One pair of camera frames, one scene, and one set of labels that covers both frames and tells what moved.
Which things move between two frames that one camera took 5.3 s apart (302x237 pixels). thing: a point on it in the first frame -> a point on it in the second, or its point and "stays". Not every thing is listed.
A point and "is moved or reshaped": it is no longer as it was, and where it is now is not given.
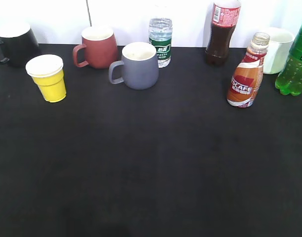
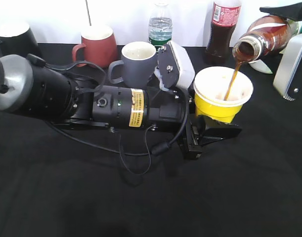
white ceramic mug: [278, 50] -> [260, 65]
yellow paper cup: [47, 71] is moved or reshaped
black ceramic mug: [17, 45] stays
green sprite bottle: [293, 77] -> [298, 27]
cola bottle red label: [225, 16] stays
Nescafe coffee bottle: [245, 83] -> [266, 35]
